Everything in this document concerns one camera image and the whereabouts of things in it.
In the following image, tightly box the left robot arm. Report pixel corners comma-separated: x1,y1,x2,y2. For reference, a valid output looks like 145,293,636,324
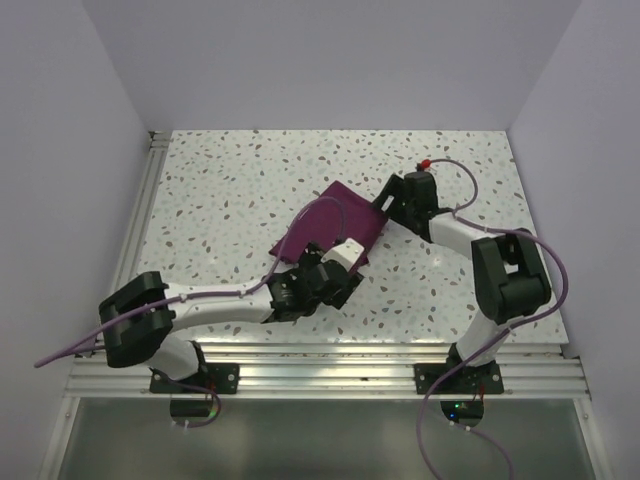
99,238,365,393

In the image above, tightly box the purple cloth mat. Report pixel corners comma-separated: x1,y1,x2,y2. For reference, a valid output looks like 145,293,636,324
269,181,387,269

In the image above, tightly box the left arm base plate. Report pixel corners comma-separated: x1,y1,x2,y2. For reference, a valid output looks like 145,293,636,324
149,363,240,395

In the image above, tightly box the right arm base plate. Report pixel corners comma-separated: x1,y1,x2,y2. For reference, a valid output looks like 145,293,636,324
413,361,505,395

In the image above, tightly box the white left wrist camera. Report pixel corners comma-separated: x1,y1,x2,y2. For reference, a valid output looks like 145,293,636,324
321,238,366,272

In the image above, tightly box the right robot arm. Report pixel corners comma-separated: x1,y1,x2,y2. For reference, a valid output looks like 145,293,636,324
373,171,551,393

